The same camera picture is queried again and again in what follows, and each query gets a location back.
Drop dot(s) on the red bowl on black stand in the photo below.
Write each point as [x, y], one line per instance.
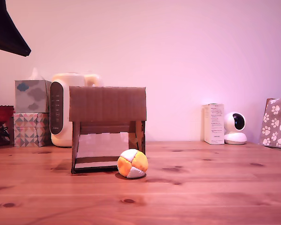
[0, 113]

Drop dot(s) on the cloud print tissue box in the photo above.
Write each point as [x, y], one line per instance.
[31, 96]

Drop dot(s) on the small white round camera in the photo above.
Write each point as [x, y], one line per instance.
[235, 126]

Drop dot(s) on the geometric print tissue box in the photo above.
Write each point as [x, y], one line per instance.
[30, 130]

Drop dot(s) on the white printed carton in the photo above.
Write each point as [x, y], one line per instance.
[214, 124]

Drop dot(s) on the orange and white footbag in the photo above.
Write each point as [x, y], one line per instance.
[132, 163]

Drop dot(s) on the cream appliance with dark panel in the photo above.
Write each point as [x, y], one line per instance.
[61, 93]

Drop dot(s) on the cardboard dice tower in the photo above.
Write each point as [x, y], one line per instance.
[107, 103]

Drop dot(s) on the paw print cloth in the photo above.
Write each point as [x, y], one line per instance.
[276, 122]

